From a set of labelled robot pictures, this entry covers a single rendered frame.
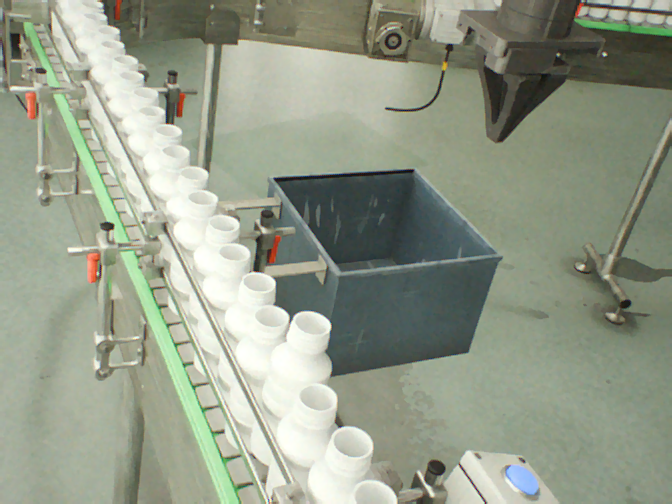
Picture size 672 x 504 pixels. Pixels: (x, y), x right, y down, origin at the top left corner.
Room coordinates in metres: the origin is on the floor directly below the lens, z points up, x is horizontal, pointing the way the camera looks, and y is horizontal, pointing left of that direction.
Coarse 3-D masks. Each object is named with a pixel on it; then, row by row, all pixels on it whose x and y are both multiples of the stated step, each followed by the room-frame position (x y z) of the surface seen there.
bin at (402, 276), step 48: (288, 192) 1.37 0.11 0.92; (336, 192) 1.42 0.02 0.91; (384, 192) 1.48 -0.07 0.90; (432, 192) 1.44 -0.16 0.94; (288, 240) 1.25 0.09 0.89; (336, 240) 1.43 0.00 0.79; (384, 240) 1.49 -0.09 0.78; (432, 240) 1.41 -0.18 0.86; (480, 240) 1.30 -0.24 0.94; (288, 288) 1.23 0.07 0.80; (336, 288) 1.09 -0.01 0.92; (384, 288) 1.14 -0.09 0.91; (432, 288) 1.19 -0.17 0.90; (480, 288) 1.24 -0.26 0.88; (336, 336) 1.10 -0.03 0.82; (384, 336) 1.15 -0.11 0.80; (432, 336) 1.20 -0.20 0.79
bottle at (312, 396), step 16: (320, 384) 0.59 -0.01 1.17; (304, 400) 0.58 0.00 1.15; (320, 400) 0.59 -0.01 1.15; (336, 400) 0.57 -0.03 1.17; (288, 416) 0.58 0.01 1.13; (304, 416) 0.55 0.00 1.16; (320, 416) 0.55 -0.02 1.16; (288, 432) 0.56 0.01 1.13; (304, 432) 0.55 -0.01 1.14; (320, 432) 0.56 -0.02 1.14; (288, 448) 0.55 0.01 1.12; (304, 448) 0.55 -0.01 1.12; (320, 448) 0.55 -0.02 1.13; (272, 464) 0.56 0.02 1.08; (288, 464) 0.55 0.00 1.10; (304, 464) 0.54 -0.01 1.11; (272, 480) 0.56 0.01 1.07; (304, 480) 0.54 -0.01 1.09
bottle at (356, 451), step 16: (336, 432) 0.53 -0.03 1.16; (352, 432) 0.54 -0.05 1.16; (336, 448) 0.54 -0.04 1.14; (352, 448) 0.54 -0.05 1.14; (368, 448) 0.53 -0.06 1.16; (320, 464) 0.53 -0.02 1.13; (336, 464) 0.51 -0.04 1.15; (352, 464) 0.51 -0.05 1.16; (368, 464) 0.52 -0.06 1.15; (320, 480) 0.51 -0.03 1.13; (336, 480) 0.51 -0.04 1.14; (352, 480) 0.51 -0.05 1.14; (320, 496) 0.50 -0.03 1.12; (336, 496) 0.50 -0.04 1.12
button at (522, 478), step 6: (510, 468) 0.58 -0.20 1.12; (516, 468) 0.58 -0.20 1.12; (522, 468) 0.59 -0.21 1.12; (510, 474) 0.57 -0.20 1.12; (516, 474) 0.57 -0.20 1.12; (522, 474) 0.58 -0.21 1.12; (528, 474) 0.58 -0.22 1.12; (516, 480) 0.57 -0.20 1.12; (522, 480) 0.57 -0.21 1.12; (528, 480) 0.57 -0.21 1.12; (534, 480) 0.58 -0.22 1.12; (522, 486) 0.56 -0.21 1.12; (528, 486) 0.57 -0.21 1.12; (534, 486) 0.57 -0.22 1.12; (528, 492) 0.56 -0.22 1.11; (534, 492) 0.57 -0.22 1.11
